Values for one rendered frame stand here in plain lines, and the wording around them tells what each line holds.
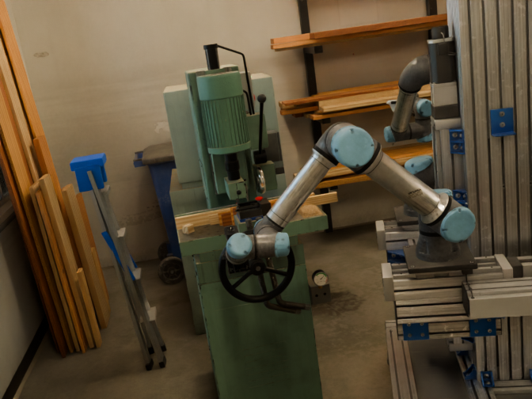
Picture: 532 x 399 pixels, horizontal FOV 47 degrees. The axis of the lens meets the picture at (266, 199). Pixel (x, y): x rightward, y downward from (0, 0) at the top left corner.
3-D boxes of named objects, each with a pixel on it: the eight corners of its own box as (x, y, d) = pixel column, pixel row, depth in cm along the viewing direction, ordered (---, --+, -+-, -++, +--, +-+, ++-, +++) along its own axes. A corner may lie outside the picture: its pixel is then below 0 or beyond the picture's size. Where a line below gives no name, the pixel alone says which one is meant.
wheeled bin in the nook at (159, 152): (156, 290, 430) (130, 157, 404) (157, 264, 481) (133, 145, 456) (246, 272, 438) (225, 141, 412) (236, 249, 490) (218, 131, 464)
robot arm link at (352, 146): (466, 209, 201) (340, 113, 188) (488, 222, 187) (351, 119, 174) (444, 238, 203) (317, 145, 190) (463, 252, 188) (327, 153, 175)
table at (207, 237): (182, 265, 228) (179, 250, 226) (178, 241, 257) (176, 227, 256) (336, 235, 237) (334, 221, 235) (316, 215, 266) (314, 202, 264)
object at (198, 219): (176, 229, 252) (175, 218, 251) (176, 228, 254) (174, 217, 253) (315, 204, 261) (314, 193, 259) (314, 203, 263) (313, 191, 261)
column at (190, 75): (213, 233, 273) (186, 72, 254) (208, 220, 295) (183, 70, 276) (261, 225, 276) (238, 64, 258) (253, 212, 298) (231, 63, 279)
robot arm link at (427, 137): (406, 142, 281) (404, 119, 278) (430, 138, 282) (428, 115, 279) (412, 145, 273) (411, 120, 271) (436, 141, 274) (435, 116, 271)
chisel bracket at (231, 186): (230, 203, 248) (227, 184, 245) (226, 195, 261) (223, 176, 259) (248, 200, 249) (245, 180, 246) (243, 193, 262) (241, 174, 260)
